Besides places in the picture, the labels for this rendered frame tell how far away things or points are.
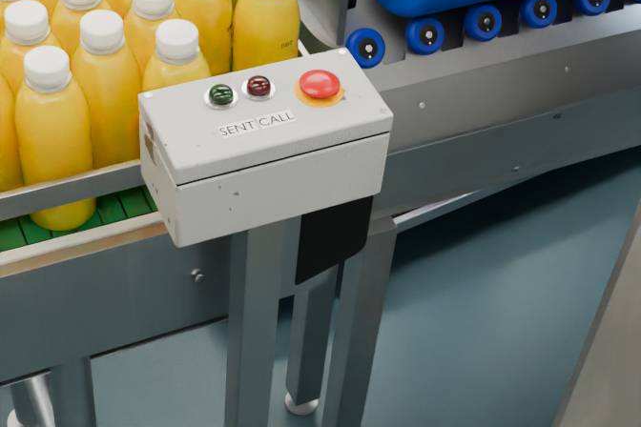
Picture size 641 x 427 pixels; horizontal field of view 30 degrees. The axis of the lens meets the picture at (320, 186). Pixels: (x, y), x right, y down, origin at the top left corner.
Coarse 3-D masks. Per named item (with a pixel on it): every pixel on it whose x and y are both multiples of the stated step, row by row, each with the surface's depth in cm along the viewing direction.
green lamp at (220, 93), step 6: (222, 84) 103; (210, 90) 102; (216, 90) 102; (222, 90) 102; (228, 90) 102; (210, 96) 102; (216, 96) 102; (222, 96) 102; (228, 96) 102; (216, 102) 102; (222, 102) 102; (228, 102) 102
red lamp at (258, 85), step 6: (252, 78) 104; (258, 78) 104; (264, 78) 104; (246, 84) 104; (252, 84) 103; (258, 84) 103; (264, 84) 103; (270, 84) 104; (246, 90) 104; (252, 90) 103; (258, 90) 103; (264, 90) 103; (270, 90) 104
